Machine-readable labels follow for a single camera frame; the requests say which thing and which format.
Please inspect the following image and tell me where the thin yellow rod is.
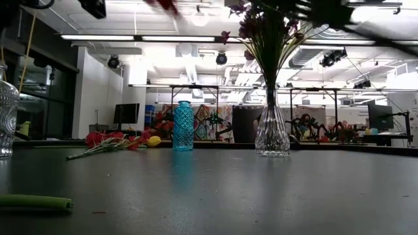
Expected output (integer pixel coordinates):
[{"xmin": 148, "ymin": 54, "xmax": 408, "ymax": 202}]
[{"xmin": 18, "ymin": 12, "xmax": 37, "ymax": 94}]

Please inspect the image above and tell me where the silver ventilation duct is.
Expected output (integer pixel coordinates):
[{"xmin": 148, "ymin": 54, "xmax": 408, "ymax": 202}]
[{"xmin": 289, "ymin": 25, "xmax": 353, "ymax": 69}]

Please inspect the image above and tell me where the green stem piece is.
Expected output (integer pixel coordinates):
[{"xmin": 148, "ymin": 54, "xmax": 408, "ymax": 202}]
[{"xmin": 0, "ymin": 194, "xmax": 74, "ymax": 210}]

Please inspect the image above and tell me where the colourful patterned cloth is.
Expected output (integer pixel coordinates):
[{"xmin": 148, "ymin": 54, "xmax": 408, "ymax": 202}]
[{"xmin": 161, "ymin": 104, "xmax": 234, "ymax": 143}]

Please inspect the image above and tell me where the yellow artificial tulip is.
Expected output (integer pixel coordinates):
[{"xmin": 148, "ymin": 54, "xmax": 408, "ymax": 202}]
[{"xmin": 146, "ymin": 135, "xmax": 162, "ymax": 148}]

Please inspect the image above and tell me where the black flat monitor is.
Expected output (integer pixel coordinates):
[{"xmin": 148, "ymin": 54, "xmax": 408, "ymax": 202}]
[
  {"xmin": 368, "ymin": 103, "xmax": 394, "ymax": 131},
  {"xmin": 113, "ymin": 102, "xmax": 140, "ymax": 125}
]

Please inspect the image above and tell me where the clear flared glass vase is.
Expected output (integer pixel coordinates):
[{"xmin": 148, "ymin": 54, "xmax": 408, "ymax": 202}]
[{"xmin": 254, "ymin": 86, "xmax": 291, "ymax": 158}]

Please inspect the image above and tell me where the blue patterned glass vase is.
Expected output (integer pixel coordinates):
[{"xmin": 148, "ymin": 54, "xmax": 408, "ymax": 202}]
[{"xmin": 172, "ymin": 100, "xmax": 195, "ymax": 152}]

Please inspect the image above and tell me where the red artificial flower bunch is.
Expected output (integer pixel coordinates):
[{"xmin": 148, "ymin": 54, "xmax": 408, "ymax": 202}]
[{"xmin": 67, "ymin": 129, "xmax": 153, "ymax": 161}]

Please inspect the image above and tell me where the blue storage bin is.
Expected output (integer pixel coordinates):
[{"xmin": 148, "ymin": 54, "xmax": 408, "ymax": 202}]
[{"xmin": 145, "ymin": 104, "xmax": 156, "ymax": 127}]

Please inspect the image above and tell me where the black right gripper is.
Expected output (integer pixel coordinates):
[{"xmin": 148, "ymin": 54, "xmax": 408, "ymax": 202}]
[{"xmin": 291, "ymin": 0, "xmax": 355, "ymax": 29}]

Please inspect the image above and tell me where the clear round glass bottle vase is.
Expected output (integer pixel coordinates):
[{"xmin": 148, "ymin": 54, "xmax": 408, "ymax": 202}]
[{"xmin": 0, "ymin": 63, "xmax": 20, "ymax": 160}]

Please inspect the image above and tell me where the black table frame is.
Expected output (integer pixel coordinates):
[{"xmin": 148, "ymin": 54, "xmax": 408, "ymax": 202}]
[{"xmin": 12, "ymin": 139, "xmax": 418, "ymax": 157}]

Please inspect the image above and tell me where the round white pendant lamp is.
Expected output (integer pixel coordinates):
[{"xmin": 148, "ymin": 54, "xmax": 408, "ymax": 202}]
[{"xmin": 191, "ymin": 5, "xmax": 210, "ymax": 27}]

